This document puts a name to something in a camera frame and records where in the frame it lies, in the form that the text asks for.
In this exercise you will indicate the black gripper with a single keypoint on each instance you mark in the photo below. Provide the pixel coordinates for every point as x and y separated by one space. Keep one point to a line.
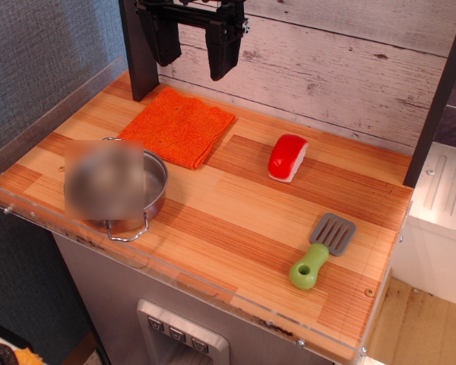
224 26

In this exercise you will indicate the red and white toy sushi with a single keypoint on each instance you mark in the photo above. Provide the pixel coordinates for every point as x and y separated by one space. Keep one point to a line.
286 157

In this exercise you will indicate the orange knitted cloth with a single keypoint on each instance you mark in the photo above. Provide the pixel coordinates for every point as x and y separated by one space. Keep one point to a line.
181 130

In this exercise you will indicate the yellow object bottom left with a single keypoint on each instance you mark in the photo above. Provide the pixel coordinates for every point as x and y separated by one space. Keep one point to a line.
27 357

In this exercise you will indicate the clear acrylic table guard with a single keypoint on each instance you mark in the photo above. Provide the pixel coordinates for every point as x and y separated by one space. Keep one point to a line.
229 234

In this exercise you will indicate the grey toy fridge cabinet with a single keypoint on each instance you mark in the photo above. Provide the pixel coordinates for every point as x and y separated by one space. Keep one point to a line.
111 290

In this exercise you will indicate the silver dispenser button panel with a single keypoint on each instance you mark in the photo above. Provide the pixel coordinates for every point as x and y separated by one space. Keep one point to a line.
172 339

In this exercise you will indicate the white toy sink unit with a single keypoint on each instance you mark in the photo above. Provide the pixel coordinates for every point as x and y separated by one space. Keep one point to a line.
425 255

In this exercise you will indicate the steel pot with handles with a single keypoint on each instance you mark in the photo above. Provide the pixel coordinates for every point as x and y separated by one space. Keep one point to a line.
114 186

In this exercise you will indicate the grey spatula with green handle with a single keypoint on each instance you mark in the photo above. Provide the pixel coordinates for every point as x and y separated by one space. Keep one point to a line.
331 237

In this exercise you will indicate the dark right vertical post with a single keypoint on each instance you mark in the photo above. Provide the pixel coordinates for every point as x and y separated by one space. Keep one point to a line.
431 125

